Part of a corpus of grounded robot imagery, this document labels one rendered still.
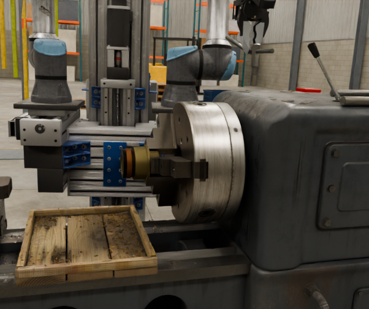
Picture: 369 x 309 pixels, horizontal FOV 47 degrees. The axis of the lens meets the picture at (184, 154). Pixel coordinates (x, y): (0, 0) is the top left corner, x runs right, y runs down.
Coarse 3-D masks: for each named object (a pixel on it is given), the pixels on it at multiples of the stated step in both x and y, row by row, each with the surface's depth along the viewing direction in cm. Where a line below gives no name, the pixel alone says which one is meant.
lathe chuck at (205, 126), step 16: (176, 112) 110; (192, 112) 100; (208, 112) 101; (176, 128) 110; (192, 128) 96; (208, 128) 97; (224, 128) 98; (192, 144) 96; (208, 144) 96; (224, 144) 97; (192, 160) 96; (208, 160) 95; (224, 160) 96; (208, 176) 95; (224, 176) 96; (176, 192) 111; (192, 192) 96; (208, 192) 96; (224, 192) 98; (176, 208) 111; (192, 208) 98; (208, 208) 100; (224, 208) 101
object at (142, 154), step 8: (128, 152) 103; (136, 152) 103; (144, 152) 104; (152, 152) 106; (120, 160) 108; (128, 160) 102; (136, 160) 102; (144, 160) 103; (128, 168) 102; (136, 168) 102; (144, 168) 103; (128, 176) 104; (136, 176) 104; (144, 176) 104
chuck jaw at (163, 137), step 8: (160, 120) 111; (168, 120) 112; (160, 128) 110; (168, 128) 111; (152, 136) 111; (160, 136) 109; (168, 136) 110; (144, 144) 111; (152, 144) 108; (160, 144) 108; (168, 144) 109; (176, 144) 109; (160, 152) 110; (168, 152) 110; (176, 152) 112
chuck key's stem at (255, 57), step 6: (252, 48) 117; (258, 48) 116; (252, 54) 117; (258, 54) 116; (252, 60) 117; (258, 60) 117; (252, 66) 118; (258, 66) 118; (252, 72) 118; (252, 78) 118; (252, 84) 118
